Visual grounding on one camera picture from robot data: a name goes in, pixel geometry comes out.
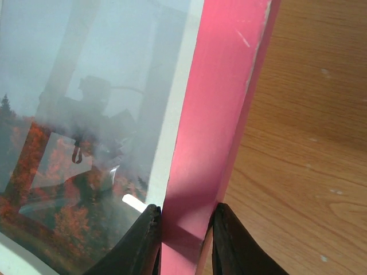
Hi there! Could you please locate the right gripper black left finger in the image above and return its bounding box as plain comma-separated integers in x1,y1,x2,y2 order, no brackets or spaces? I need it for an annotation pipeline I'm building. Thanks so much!
84,204,162,275

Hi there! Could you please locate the red forest photo print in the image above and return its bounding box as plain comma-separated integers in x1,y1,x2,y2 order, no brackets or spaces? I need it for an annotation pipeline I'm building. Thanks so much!
1,1,204,274

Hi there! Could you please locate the pink picture frame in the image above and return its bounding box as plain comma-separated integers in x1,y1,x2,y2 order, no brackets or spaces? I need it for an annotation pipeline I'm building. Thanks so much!
158,1,280,274

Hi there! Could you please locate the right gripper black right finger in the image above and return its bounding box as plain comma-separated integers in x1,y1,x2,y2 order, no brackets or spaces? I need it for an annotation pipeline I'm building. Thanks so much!
212,203,288,275

